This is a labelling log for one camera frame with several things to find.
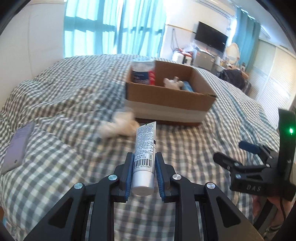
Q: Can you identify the blue Vinda tissue pack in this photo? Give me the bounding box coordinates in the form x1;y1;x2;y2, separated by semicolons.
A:
182;81;194;92

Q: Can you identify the cream lace cloth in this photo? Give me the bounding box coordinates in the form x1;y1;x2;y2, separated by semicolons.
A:
98;111;139;138

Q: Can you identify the checkered bed cover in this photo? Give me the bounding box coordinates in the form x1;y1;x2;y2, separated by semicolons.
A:
1;55;279;240

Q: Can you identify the teal window curtain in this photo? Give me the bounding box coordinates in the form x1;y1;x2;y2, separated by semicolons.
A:
64;0;166;57

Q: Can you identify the white wardrobe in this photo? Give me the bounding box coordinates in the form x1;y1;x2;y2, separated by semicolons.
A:
249;40;295;115

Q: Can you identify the teal side curtain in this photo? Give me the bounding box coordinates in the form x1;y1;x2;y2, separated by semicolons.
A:
232;6;261;72

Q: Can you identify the white oval mirror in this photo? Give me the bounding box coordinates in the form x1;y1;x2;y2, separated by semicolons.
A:
226;43;240;65

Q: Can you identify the silver small fridge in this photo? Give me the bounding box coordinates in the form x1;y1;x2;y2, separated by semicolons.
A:
193;49;216;71

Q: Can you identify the white cream tube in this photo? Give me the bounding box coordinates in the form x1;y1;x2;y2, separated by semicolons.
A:
132;121;157;196

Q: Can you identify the purple smartphone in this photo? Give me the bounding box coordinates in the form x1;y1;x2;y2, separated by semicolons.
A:
1;122;35;175

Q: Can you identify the brown cardboard box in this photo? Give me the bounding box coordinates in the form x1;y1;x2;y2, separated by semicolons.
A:
125;60;217;126

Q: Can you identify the black wall television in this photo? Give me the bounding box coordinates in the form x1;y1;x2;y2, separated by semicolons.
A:
195;22;228;52

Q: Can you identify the black clothes pile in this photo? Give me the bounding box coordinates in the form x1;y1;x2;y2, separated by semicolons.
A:
216;69;246;90

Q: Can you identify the person's right hand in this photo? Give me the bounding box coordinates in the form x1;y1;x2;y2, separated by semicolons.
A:
252;196;295;240

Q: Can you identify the white suitcase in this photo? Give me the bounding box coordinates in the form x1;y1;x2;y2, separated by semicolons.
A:
172;50;193;66

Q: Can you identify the clear plastic cotton swab jar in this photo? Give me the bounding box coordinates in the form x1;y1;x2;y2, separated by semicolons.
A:
132;60;156;85

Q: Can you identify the white air conditioner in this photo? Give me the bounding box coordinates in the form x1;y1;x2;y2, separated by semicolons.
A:
195;0;235;18

